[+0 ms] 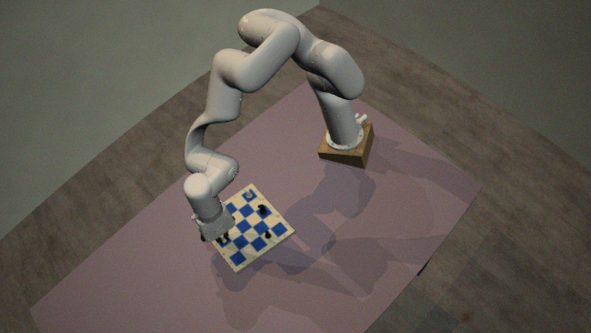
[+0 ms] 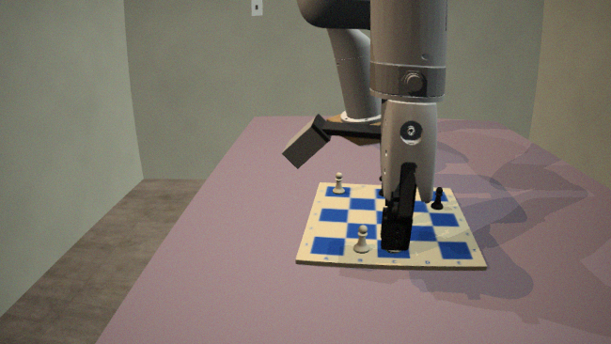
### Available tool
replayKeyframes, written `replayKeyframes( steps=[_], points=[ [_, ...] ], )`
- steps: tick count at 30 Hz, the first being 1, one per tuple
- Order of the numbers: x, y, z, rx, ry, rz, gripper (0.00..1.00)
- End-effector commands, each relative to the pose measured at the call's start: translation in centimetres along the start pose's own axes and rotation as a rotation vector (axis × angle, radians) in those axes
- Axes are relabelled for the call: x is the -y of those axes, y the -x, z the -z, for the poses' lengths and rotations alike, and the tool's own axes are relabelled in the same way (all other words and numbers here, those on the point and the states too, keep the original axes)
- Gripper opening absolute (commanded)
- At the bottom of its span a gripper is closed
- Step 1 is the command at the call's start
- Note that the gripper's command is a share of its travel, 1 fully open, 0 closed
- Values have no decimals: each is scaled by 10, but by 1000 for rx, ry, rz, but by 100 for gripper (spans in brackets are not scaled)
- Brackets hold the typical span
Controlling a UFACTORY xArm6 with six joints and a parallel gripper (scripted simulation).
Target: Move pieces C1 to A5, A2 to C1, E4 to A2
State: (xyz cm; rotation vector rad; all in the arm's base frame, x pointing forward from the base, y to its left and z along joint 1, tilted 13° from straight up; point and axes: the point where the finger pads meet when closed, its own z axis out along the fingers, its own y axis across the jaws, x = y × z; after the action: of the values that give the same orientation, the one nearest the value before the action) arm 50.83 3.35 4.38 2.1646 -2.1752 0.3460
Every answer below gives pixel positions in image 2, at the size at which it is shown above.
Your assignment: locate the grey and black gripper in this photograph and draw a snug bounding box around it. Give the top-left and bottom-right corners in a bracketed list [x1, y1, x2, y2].
[369, 89, 445, 251]

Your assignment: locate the blue and cream chessboard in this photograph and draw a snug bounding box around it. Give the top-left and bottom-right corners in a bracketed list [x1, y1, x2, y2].
[295, 182, 487, 271]

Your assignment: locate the white pawn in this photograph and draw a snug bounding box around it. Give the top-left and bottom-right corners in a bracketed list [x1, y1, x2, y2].
[333, 172, 345, 195]
[353, 225, 369, 254]

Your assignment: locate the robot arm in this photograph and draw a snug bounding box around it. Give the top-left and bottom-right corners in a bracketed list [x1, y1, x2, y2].
[282, 0, 448, 169]

